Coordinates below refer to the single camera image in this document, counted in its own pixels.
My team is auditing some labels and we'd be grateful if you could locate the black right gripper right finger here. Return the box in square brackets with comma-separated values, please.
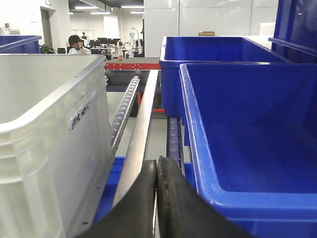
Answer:
[158, 156, 252, 238]

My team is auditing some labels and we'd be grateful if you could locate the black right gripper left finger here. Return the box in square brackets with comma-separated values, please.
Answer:
[79, 160, 157, 238]

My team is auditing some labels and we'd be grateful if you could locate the white plastic tote bin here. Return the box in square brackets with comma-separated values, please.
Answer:
[0, 54, 113, 238]

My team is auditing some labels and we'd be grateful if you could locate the blue bin near right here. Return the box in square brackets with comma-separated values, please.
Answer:
[179, 62, 317, 238]

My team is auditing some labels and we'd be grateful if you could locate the blue bin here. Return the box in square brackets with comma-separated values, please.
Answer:
[159, 36, 293, 117]
[179, 62, 317, 238]
[0, 35, 42, 54]

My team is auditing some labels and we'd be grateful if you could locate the blue bin behind right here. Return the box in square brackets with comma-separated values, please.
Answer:
[159, 36, 293, 117]

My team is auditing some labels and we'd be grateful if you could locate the blue bin far left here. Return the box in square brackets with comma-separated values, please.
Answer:
[0, 35, 42, 54]

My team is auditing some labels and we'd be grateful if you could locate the white humanoid robot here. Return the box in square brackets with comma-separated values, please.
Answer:
[128, 28, 138, 58]

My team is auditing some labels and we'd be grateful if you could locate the seated person in white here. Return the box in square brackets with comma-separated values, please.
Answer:
[68, 35, 91, 55]

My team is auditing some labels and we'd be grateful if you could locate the metal shelf divider rail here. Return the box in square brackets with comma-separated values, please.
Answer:
[112, 70, 159, 207]

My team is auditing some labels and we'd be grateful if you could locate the roller track rail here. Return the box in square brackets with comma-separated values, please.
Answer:
[110, 76, 140, 155]

